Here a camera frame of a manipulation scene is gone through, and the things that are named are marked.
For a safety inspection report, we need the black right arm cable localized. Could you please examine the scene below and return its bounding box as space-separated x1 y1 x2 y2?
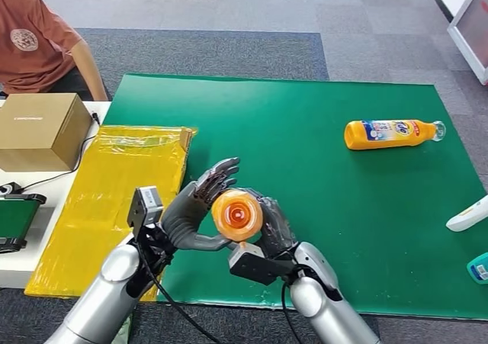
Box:
281 281 305 344

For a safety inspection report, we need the teal plastic bottle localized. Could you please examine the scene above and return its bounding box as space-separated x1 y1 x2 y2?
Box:
466 252 488 285

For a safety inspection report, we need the thin black table cable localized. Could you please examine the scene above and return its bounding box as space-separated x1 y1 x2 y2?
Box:
19 111 101 192

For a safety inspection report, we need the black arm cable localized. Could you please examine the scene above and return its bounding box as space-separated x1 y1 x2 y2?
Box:
137 240 224 344
281 281 305 344

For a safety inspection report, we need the yellow plastic bag package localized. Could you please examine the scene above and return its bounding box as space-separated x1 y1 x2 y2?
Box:
24 125 198 302

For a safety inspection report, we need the person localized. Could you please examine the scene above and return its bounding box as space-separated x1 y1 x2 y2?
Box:
0 0 109 103

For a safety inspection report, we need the brown cardboard box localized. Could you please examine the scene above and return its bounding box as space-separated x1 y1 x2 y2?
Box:
0 92 94 173

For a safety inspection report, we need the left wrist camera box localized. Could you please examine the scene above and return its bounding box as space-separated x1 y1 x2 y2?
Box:
127 185 164 236

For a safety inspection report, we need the orange bottle with printed label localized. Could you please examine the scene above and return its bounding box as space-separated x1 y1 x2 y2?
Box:
211 188 263 243

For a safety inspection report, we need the green table mat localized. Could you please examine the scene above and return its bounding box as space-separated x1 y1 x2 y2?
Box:
103 73 488 321

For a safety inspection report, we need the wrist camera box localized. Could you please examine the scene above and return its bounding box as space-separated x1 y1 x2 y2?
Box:
229 242 296 286
127 185 164 236

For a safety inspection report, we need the white framed display board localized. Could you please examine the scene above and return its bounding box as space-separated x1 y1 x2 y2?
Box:
448 0 488 86

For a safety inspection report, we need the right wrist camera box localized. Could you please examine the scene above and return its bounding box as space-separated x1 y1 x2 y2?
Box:
229 242 296 286

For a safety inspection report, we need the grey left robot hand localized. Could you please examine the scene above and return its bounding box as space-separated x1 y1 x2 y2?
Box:
161 157 241 252

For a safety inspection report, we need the orange bottle with clear cap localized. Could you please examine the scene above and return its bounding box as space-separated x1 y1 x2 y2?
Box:
343 119 447 152

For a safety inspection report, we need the white plastic bottle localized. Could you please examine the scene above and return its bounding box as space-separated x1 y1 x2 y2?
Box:
446 195 488 233

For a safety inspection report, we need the black framed green device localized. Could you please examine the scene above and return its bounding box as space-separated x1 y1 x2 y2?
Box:
0 192 48 254

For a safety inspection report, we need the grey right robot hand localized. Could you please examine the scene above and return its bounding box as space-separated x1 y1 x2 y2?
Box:
244 187 298 260

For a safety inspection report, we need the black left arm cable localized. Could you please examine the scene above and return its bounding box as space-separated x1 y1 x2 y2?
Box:
137 240 224 344

